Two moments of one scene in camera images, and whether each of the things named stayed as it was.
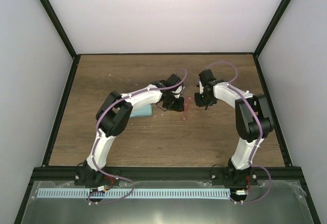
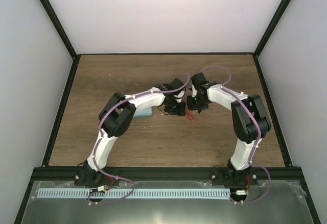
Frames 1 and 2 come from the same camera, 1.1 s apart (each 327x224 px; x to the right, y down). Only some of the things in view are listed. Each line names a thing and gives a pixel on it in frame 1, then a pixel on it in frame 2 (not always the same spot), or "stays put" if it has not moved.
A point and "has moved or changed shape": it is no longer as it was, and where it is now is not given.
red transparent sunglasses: (186, 106) has moved or changed shape
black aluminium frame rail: (168, 173) stays put
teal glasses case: (145, 110) stays put
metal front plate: (286, 204) stays put
